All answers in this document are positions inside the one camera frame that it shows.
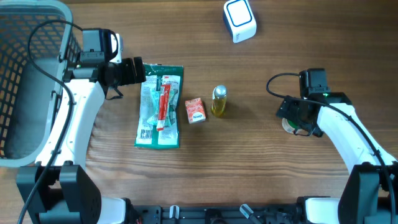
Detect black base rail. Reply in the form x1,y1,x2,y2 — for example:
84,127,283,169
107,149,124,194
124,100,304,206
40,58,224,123
125,203,309,224

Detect dark grey mesh basket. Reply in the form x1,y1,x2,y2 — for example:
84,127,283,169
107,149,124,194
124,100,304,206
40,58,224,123
1,1,80,167

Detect yellow liquid bottle silver cap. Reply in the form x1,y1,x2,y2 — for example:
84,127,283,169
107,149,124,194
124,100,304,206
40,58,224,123
211,85,228,117

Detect white barcode scanner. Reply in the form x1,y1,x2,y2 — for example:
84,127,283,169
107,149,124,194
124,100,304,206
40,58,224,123
223,0,257,44

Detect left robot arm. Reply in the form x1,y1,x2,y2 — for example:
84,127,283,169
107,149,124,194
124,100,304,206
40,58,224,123
16,57,146,223

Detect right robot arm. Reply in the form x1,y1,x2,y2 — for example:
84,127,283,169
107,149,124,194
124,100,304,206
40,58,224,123
277,93,397,223

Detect red snack stick packet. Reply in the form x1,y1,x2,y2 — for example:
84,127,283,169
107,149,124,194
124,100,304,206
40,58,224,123
156,84,171,131

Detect small red patterned box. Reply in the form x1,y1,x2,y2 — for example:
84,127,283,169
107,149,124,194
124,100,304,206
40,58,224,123
185,98,206,124

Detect light green wipes sachet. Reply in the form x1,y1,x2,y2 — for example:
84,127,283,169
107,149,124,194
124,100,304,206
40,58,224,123
147,89,160,126

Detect green 3M gloves package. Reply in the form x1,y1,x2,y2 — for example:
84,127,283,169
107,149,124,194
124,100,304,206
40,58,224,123
134,64,183,149

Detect green lid white jar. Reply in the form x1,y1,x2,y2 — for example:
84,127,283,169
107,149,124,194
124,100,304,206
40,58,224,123
282,118,300,134

